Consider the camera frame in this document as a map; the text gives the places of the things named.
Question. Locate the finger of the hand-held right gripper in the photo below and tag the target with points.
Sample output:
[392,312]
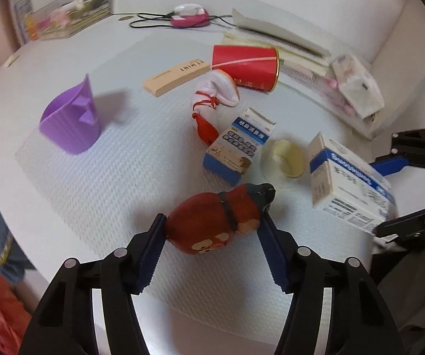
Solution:
[405,223]
[388,164]

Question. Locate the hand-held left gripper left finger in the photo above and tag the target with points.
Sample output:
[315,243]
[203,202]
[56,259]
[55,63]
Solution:
[153,251]

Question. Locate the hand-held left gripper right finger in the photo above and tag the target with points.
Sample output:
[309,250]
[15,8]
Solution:
[271,251]

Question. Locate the large white blue box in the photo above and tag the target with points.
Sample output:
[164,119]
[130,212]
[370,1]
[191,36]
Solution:
[349,188]

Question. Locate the brown bear gourd toy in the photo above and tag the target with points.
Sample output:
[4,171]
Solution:
[212,214]

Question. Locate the purple ribbed cup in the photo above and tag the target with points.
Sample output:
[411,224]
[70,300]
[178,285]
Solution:
[68,129]

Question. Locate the long beige box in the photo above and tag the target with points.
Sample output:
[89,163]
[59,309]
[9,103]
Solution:
[175,77]

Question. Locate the textured clear desk mat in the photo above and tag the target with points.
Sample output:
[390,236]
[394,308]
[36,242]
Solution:
[105,192]

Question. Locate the person's dark clothing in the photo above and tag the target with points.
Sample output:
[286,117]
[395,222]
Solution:
[412,303]

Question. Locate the pink white tissue pack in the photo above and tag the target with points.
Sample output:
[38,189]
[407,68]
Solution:
[356,81]

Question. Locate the pink pens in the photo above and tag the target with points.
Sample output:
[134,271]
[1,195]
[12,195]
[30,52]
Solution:
[332,96]

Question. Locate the clear plastic pudding cup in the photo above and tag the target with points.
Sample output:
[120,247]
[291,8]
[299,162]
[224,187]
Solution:
[290,159]

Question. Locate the small blue white carton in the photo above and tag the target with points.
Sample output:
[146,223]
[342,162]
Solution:
[234,144]

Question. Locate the worn paperback book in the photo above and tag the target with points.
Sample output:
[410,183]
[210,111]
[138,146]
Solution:
[279,37]

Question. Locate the white pouch with red ribbon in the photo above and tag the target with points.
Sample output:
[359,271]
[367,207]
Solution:
[221,88]

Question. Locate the red cylindrical can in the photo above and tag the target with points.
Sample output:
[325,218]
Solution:
[245,66]

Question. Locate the small white object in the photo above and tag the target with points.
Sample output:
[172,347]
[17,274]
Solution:
[11,60]

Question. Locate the pink round device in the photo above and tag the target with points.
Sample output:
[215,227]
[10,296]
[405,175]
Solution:
[190,14]

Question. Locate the clear plastic storage box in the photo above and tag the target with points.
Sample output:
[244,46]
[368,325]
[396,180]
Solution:
[68,11]

